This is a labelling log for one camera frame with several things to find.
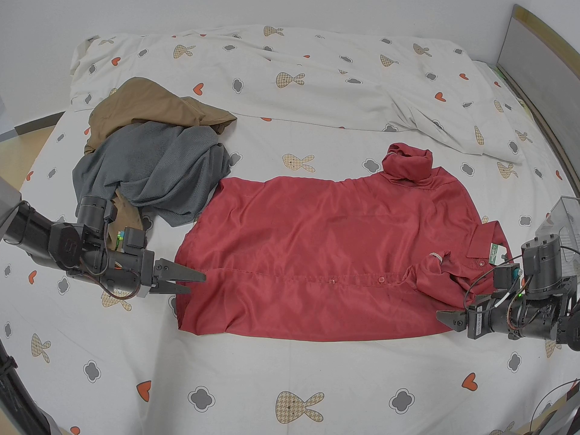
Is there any grey garment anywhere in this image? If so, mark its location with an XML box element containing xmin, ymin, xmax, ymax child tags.
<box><xmin>72</xmin><ymin>122</ymin><xmax>232</xmax><ymax>227</ymax></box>

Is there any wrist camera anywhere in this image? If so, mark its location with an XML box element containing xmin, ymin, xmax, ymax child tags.
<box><xmin>115</xmin><ymin>226</ymin><xmax>147</xmax><ymax>256</ymax></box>
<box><xmin>493</xmin><ymin>263</ymin><xmax>522</xmax><ymax>292</ymax></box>

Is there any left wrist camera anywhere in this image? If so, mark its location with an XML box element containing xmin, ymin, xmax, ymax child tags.
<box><xmin>115</xmin><ymin>226</ymin><xmax>147</xmax><ymax>256</ymax></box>

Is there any black cable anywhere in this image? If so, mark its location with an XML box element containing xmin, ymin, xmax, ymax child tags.
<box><xmin>101</xmin><ymin>284</ymin><xmax>142</xmax><ymax>301</ymax></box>

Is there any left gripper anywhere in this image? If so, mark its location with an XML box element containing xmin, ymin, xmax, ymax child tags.
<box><xmin>102</xmin><ymin>249</ymin><xmax>207</xmax><ymax>299</ymax></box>

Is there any brown garment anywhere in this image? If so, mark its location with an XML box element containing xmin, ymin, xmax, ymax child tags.
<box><xmin>84</xmin><ymin>76</ymin><xmax>237</xmax><ymax>243</ymax></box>

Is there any white printed quilt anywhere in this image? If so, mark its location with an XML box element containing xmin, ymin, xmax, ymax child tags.
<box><xmin>70</xmin><ymin>25</ymin><xmax>526</xmax><ymax>164</ymax></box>

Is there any red shirt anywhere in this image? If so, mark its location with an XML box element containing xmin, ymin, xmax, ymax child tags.
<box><xmin>174</xmin><ymin>142</ymin><xmax>515</xmax><ymax>342</ymax></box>

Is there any bed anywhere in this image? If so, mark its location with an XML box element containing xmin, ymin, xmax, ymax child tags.
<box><xmin>0</xmin><ymin>4</ymin><xmax>580</xmax><ymax>435</ymax></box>

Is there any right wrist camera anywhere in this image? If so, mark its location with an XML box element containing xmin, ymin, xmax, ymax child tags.
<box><xmin>493</xmin><ymin>263</ymin><xmax>522</xmax><ymax>292</ymax></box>

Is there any clear plastic box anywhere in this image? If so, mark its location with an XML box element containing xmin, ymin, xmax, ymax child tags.
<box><xmin>535</xmin><ymin>196</ymin><xmax>580</xmax><ymax>262</ymax></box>

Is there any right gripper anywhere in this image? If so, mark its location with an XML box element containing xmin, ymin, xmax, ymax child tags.
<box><xmin>436</xmin><ymin>299</ymin><xmax>515</xmax><ymax>340</ymax></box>

